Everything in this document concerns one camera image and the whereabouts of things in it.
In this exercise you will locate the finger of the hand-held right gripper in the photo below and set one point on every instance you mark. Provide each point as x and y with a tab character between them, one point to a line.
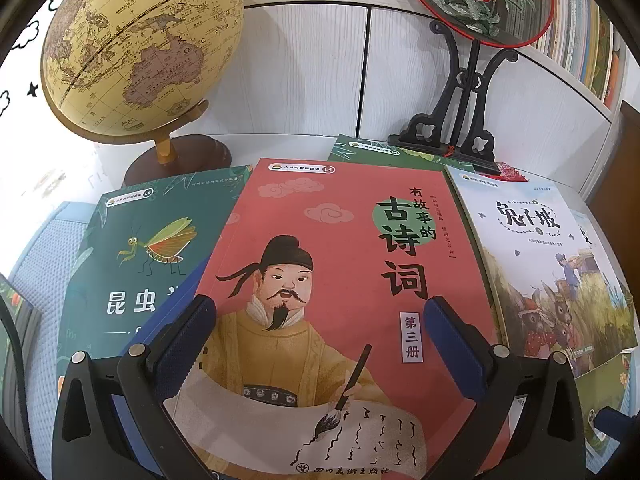
615	422

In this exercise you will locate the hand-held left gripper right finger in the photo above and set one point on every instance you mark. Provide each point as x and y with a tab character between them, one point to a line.
455	345

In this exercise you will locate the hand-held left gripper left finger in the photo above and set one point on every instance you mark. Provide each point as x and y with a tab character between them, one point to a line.
187	345

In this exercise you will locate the red book with poet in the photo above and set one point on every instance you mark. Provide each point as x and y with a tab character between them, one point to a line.
325	240

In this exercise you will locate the green book with caterpillar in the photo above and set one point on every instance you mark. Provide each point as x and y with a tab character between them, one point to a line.
365	152

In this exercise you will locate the white illustrated storybook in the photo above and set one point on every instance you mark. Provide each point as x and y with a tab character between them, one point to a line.
595	395

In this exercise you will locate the green book with mantis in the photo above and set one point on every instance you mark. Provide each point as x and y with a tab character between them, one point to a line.
125	280

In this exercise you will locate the white book with rabbits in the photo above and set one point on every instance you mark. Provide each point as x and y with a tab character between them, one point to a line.
525	260

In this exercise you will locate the light blue quilted mat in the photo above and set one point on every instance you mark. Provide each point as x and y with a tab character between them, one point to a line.
45	260

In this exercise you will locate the red tassel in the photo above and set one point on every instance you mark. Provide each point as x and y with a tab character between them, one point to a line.
510	172

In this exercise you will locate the black carved fan stand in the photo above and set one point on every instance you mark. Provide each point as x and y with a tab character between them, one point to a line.
452	105

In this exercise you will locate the brown wooden furniture panel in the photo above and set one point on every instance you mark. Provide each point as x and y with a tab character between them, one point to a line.
627	135

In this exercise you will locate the yellow antique globe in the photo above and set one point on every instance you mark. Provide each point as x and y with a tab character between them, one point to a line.
140	50

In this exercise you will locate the white bookshelf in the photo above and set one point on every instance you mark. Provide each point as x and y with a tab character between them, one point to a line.
310	60

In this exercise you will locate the black star wall sticker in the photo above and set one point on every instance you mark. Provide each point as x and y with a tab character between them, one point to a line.
32	89

